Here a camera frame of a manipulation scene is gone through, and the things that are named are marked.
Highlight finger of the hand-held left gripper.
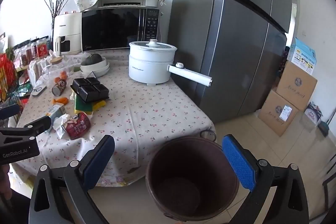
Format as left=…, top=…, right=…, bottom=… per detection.
left=24, top=116, right=52, bottom=136
left=0, top=105, right=21, bottom=121

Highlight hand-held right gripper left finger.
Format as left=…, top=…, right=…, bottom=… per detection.
left=28, top=134, right=116, bottom=224

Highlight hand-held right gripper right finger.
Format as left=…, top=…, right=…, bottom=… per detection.
left=221, top=134, right=310, bottom=224

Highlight small drink carton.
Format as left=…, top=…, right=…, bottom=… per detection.
left=47, top=105, right=66, bottom=123

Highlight red snack bag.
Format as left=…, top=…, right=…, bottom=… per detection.
left=61, top=112, right=91, bottom=140

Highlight green yellow sponge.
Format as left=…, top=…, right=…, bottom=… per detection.
left=74, top=95, right=94, bottom=115

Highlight brown trash bin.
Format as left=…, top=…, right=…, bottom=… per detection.
left=146, top=135, right=240, bottom=223

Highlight black plastic tray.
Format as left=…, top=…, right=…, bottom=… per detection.
left=70, top=77, right=110, bottom=103

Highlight crumpled white tissue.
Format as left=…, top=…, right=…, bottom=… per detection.
left=52, top=113, right=71, bottom=138

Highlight white flat device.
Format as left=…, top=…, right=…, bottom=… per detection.
left=31, top=84, right=48, bottom=96

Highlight red packets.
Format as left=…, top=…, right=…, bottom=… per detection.
left=0, top=53, right=17, bottom=101

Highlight red cartoon drink can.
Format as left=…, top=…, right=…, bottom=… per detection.
left=51, top=78, right=68, bottom=96

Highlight brown cardboard box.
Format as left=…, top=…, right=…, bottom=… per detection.
left=258, top=89, right=300, bottom=136
left=276, top=60, right=318, bottom=111

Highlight clear jar of dried food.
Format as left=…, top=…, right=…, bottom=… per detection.
left=20, top=43, right=36, bottom=65

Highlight glass jar with wooden lid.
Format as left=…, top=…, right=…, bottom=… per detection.
left=39, top=55, right=65, bottom=80

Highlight cherry print tablecloth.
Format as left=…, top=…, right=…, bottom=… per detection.
left=9, top=49, right=216, bottom=188

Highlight stacked white bowls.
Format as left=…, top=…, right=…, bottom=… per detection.
left=80, top=63, right=111, bottom=77

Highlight white bowl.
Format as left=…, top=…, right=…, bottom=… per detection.
left=80, top=56, right=108, bottom=72

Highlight dark green pumpkin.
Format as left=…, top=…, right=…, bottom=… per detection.
left=84, top=53, right=103, bottom=66

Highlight purple white small box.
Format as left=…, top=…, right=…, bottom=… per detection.
left=306, top=101, right=322, bottom=125

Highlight cream air fryer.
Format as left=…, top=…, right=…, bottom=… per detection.
left=53, top=13, right=82, bottom=56

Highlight white electric cooking pot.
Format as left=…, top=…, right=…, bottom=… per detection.
left=128, top=39, right=213, bottom=87

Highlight grey refrigerator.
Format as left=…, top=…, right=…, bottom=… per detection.
left=168, top=0, right=293, bottom=123

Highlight black microwave oven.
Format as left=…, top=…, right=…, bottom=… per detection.
left=81, top=7, right=161, bottom=53

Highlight blue white box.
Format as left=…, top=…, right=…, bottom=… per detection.
left=287, top=37, right=317, bottom=75

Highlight white countertop appliance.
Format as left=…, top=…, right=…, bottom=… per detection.
left=96, top=0, right=159, bottom=8

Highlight black wire rack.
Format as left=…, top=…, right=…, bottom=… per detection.
left=0, top=38, right=50, bottom=109

